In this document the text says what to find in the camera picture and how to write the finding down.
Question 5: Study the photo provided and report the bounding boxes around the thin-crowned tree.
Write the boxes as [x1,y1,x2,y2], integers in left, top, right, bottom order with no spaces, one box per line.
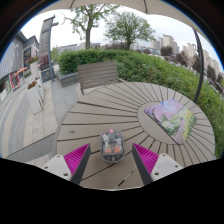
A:
[63,3,111,50]

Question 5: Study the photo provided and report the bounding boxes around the cream parasol canopy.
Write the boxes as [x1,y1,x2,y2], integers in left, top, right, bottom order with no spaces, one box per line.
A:
[39,0,209,41]

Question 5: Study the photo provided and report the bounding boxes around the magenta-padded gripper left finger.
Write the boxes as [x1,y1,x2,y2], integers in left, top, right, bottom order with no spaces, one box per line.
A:
[41,143,92,186]

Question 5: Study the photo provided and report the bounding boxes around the round-crowned tree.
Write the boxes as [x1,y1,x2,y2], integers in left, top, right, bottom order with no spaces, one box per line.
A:
[104,11,156,51]

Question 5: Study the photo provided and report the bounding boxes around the tall grey sign pillar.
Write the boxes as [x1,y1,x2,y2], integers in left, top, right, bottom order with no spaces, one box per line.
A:
[38,15,59,83]

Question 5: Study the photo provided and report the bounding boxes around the green hedge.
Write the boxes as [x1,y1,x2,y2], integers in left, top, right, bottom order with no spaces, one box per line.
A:
[57,49,224,159]

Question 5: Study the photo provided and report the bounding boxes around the small white flower planter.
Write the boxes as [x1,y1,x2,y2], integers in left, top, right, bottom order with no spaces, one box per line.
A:
[28,56,41,81]

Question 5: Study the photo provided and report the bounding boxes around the transparent grey computer mouse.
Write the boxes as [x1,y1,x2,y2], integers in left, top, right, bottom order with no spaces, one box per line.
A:
[99,128,125,164]

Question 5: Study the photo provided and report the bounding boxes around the floral print mouse pad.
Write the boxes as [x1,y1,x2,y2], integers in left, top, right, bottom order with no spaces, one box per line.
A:
[143,98,198,145]

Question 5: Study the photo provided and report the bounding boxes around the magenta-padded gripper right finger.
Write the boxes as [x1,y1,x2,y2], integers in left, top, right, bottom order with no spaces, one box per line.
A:
[131,143,184,186]

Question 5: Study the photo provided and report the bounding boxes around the distant apartment buildings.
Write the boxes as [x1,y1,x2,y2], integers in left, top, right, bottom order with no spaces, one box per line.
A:
[149,33,224,81]

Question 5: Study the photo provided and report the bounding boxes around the brown slatted chair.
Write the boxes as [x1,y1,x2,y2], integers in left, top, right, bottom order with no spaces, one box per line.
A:
[77,61,120,96]

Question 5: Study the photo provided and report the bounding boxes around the black curved parasol pole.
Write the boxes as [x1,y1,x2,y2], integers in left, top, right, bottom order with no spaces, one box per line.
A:
[193,29,205,104]

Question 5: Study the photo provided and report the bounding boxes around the grey shopfront building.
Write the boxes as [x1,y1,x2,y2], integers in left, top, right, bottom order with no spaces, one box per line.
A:
[0,31,40,101]

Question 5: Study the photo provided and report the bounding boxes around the large white flower planter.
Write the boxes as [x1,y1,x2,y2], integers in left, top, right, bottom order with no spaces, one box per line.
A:
[26,79,45,114]

